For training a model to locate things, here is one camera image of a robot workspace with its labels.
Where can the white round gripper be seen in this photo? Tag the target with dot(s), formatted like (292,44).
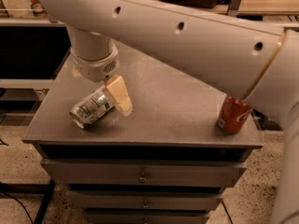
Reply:
(95,69)

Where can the silver green 7up can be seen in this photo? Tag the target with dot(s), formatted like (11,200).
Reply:
(91,108)

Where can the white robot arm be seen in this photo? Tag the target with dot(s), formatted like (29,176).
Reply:
(252,61)

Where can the red orange soda can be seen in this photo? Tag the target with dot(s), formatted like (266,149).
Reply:
(233,114)

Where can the orange white snack bag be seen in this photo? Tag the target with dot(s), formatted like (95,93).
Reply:
(36,7)

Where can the grey metal drawer cabinet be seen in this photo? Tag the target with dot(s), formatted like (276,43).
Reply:
(168,162)

